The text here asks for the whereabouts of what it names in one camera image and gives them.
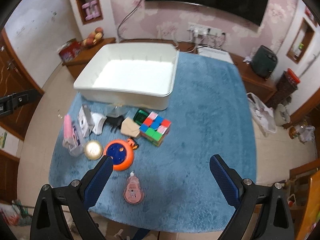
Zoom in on pink correction tape dispenser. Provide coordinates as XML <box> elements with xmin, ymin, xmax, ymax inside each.
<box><xmin>123</xmin><ymin>172</ymin><xmax>144</xmax><ymax>204</ymax></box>

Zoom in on white plastic storage bin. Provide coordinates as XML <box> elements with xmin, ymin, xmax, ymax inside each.
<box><xmin>73</xmin><ymin>42</ymin><xmax>180</xmax><ymax>111</ymax></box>

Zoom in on multicolour puzzle cube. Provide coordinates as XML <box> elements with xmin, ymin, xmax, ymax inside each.
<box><xmin>139</xmin><ymin>112</ymin><xmax>171</xmax><ymax>147</ymax></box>

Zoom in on black power adapter plug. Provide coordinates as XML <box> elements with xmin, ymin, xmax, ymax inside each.
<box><xmin>106</xmin><ymin>115</ymin><xmax>125</xmax><ymax>133</ymax></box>

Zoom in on blue fluffy table mat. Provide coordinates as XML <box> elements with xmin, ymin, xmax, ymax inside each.
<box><xmin>48</xmin><ymin>51</ymin><xmax>258</xmax><ymax>234</ymax></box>

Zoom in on white plastic holder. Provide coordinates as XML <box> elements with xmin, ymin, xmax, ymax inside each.
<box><xmin>91</xmin><ymin>112</ymin><xmax>107</xmax><ymax>135</ymax></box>

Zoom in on dark wicker basket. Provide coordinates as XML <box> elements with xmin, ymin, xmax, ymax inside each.
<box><xmin>266</xmin><ymin>68</ymin><xmax>300</xmax><ymax>109</ymax></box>

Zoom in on bowl of peaches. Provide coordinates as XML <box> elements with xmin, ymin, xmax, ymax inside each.
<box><xmin>82</xmin><ymin>27</ymin><xmax>104</xmax><ymax>48</ymax></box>

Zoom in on clear plastic card box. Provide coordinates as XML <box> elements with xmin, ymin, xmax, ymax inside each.
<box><xmin>62</xmin><ymin>121</ymin><xmax>85</xmax><ymax>157</ymax></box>

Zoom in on gold round compact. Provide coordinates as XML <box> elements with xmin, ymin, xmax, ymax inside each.
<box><xmin>84</xmin><ymin>140</ymin><xmax>103</xmax><ymax>160</ymax></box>

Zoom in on white wall power strip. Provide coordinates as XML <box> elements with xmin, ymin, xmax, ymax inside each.
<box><xmin>187</xmin><ymin>22</ymin><xmax>223</xmax><ymax>37</ymax></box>

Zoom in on black television cable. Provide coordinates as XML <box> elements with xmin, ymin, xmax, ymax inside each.
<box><xmin>117</xmin><ymin>0</ymin><xmax>146</xmax><ymax>42</ymax></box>

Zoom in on dark green speaker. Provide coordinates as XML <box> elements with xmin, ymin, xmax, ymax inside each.
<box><xmin>251</xmin><ymin>45</ymin><xmax>278</xmax><ymax>80</ymax></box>

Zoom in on clear box with gold items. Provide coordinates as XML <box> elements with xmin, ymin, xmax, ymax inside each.
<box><xmin>104</xmin><ymin>104</ymin><xmax>126</xmax><ymax>118</ymax></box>

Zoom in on pink comb case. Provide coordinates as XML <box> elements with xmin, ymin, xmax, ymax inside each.
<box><xmin>63</xmin><ymin>114</ymin><xmax>72</xmax><ymax>139</ymax></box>

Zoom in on white plastic bag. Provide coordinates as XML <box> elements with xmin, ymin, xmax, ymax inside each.
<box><xmin>247</xmin><ymin>93</ymin><xmax>277</xmax><ymax>137</ymax></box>

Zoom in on pink dumbbells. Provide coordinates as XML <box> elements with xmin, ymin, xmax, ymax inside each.
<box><xmin>82</xmin><ymin>0</ymin><xmax>101</xmax><ymax>21</ymax></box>

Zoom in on white router box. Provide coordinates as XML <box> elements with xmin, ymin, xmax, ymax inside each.
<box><xmin>197</xmin><ymin>47</ymin><xmax>234</xmax><ymax>64</ymax></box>

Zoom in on wooden tv cabinet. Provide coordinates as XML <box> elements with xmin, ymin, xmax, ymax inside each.
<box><xmin>62</xmin><ymin>37</ymin><xmax>278</xmax><ymax>103</ymax></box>

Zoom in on white instant camera box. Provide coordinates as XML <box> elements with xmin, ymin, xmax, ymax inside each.
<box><xmin>78</xmin><ymin>105</ymin><xmax>94</xmax><ymax>138</ymax></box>

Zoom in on orange blue round toy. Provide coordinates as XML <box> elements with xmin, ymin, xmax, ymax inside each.
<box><xmin>103</xmin><ymin>138</ymin><xmax>139</xmax><ymax>171</ymax></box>

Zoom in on beige angular box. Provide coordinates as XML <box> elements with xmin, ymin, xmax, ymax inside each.
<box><xmin>120</xmin><ymin>117</ymin><xmax>140</xmax><ymax>138</ymax></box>

